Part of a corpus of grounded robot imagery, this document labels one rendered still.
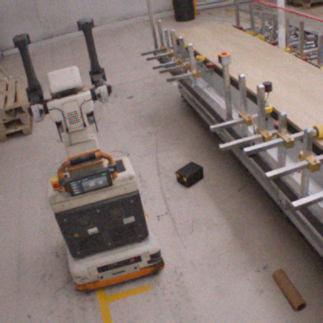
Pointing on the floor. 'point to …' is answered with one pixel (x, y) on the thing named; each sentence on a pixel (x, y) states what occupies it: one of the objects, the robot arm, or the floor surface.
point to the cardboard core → (289, 290)
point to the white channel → (281, 24)
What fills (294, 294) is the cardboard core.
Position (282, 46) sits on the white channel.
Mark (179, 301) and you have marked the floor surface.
